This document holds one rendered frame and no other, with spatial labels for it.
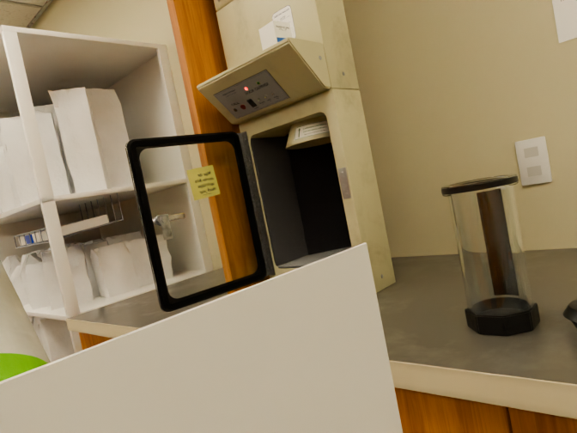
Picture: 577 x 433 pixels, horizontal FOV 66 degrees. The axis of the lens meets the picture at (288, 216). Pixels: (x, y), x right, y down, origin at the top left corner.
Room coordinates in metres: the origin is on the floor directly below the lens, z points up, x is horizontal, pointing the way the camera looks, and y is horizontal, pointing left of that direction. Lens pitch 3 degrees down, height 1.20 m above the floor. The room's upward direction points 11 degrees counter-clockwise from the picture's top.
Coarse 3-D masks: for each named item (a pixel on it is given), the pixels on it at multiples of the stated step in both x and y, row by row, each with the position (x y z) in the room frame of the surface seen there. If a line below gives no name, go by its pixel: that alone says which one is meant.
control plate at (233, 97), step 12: (264, 72) 1.00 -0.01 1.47; (240, 84) 1.06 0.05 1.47; (252, 84) 1.05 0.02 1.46; (264, 84) 1.03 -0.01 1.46; (276, 84) 1.02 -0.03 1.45; (216, 96) 1.13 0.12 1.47; (228, 96) 1.11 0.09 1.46; (240, 96) 1.10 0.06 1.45; (252, 96) 1.08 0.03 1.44; (276, 96) 1.05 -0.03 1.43; (288, 96) 1.04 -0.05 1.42; (228, 108) 1.15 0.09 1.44; (240, 108) 1.13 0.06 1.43; (252, 108) 1.11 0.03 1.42
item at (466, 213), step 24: (480, 192) 0.64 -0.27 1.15; (504, 192) 0.64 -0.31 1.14; (456, 216) 0.67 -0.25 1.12; (480, 216) 0.64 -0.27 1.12; (504, 216) 0.63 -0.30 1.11; (456, 240) 0.69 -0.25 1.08; (480, 240) 0.64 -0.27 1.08; (504, 240) 0.63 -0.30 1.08; (480, 264) 0.65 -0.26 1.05; (504, 264) 0.63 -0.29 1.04; (480, 288) 0.65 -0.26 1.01; (504, 288) 0.63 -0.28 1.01; (528, 288) 0.65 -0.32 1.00; (480, 312) 0.66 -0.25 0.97; (504, 312) 0.64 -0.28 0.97
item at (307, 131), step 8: (304, 120) 1.11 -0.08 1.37; (312, 120) 1.10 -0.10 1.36; (320, 120) 1.10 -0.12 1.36; (296, 128) 1.12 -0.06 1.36; (304, 128) 1.10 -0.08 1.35; (312, 128) 1.09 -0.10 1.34; (320, 128) 1.09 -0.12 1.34; (328, 128) 1.09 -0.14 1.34; (288, 136) 1.15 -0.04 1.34; (296, 136) 1.11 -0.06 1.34; (304, 136) 1.09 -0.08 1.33; (312, 136) 1.08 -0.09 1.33; (320, 136) 1.08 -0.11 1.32; (328, 136) 1.08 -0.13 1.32; (288, 144) 1.13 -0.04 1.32; (296, 144) 1.22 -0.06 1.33; (304, 144) 1.24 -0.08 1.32; (312, 144) 1.25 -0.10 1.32; (320, 144) 1.25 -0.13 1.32
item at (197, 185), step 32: (128, 160) 1.01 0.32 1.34; (160, 160) 1.05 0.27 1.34; (192, 160) 1.10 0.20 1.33; (224, 160) 1.16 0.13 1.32; (160, 192) 1.04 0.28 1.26; (192, 192) 1.09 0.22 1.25; (224, 192) 1.15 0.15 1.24; (160, 224) 1.03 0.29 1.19; (192, 224) 1.08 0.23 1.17; (224, 224) 1.13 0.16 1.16; (192, 256) 1.07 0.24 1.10; (224, 256) 1.12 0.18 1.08; (192, 288) 1.06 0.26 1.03
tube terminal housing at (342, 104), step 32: (256, 0) 1.11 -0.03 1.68; (288, 0) 1.05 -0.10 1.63; (320, 0) 1.01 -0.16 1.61; (224, 32) 1.20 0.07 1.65; (256, 32) 1.13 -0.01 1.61; (320, 32) 1.00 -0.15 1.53; (352, 64) 1.07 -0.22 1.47; (320, 96) 1.02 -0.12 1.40; (352, 96) 1.05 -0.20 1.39; (256, 128) 1.17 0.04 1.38; (288, 128) 1.19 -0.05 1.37; (352, 128) 1.03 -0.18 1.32; (352, 160) 1.02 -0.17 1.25; (352, 192) 1.00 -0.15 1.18; (352, 224) 1.01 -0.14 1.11; (384, 224) 1.07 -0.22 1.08; (384, 256) 1.06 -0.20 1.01; (384, 288) 1.04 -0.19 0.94
